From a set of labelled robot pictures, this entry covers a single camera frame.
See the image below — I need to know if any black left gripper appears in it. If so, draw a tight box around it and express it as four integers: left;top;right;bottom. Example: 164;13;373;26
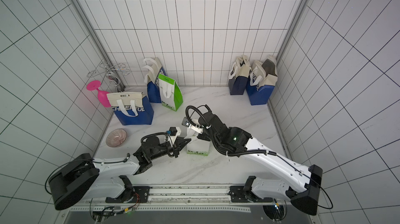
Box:
150;137;192;160

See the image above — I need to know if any large blue beige cheerful bag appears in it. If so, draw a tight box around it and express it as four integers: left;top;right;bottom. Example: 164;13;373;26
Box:
107;92;154;126

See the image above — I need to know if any navy beige small bag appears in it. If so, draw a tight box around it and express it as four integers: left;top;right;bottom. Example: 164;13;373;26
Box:
228;55;252;95

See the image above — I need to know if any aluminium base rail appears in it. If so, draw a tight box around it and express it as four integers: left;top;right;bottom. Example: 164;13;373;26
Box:
90;184;315;214

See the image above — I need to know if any green white bag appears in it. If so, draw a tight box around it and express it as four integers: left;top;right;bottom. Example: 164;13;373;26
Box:
158;74;183;111
186;128;210;156

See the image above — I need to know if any metal wire rack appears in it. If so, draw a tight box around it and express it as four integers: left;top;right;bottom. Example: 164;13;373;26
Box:
86;61;132;88

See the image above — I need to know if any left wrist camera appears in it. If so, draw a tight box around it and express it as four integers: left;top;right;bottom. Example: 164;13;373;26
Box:
166;127;181;141

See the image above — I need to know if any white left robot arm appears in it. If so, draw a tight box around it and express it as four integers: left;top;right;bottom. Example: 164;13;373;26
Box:
45;128;191;210

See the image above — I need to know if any pink plastic goblet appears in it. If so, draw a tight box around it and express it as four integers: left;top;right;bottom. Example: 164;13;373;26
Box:
86;80;111;108

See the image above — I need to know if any blue beige takeout bag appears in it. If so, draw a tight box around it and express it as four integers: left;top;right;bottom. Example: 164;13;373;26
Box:
246;55;278;106

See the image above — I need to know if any blue beige bag at back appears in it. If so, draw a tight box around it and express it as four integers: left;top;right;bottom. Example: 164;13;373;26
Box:
142;57;166;103

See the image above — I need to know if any glass dish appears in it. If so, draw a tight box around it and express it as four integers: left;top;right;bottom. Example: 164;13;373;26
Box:
106;129;127;148

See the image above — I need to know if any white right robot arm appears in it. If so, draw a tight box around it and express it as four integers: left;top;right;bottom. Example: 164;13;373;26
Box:
183;105;324;216

